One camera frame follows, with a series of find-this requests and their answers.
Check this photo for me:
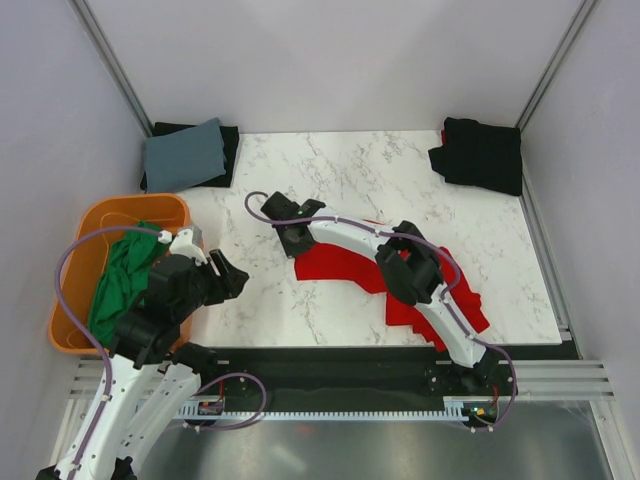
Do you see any green t-shirt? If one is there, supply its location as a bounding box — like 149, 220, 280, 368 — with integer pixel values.
88, 231, 168, 347

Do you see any white slotted cable duct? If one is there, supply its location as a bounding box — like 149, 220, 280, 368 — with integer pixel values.
173, 397, 507, 422

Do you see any folded black t-shirt right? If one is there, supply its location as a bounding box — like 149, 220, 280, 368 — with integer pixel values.
428, 117, 523, 197

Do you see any folded black t-shirt left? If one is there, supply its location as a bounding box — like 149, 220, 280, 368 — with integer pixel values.
140, 122, 240, 193

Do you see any left aluminium frame post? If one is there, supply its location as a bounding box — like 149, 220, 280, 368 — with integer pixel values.
69, 0, 152, 137

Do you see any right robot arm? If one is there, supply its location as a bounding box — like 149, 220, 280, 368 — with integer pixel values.
260, 192, 501, 394

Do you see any red t-shirt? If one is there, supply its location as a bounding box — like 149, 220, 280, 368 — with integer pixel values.
294, 243, 490, 352

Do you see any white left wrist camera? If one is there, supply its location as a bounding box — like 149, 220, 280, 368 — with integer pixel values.
158, 225, 208, 266

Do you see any aluminium frame post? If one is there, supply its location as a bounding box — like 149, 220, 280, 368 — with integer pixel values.
69, 0, 152, 137
516, 0, 600, 132

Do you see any folded grey t-shirt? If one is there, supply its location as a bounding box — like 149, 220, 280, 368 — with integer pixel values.
143, 118, 226, 193

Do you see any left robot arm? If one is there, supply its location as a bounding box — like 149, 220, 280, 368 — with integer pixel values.
37, 250, 249, 479

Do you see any folded black t-shirt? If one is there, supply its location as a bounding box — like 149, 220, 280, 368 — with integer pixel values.
428, 117, 523, 197
140, 122, 240, 193

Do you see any right aluminium frame post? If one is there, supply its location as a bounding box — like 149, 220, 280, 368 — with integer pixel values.
516, 0, 600, 132

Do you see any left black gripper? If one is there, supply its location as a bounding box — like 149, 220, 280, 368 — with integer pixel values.
174, 248, 249, 320

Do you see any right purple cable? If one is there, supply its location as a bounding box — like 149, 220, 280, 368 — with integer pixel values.
243, 191, 519, 401

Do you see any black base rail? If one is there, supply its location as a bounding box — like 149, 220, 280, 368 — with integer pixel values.
159, 344, 581, 414

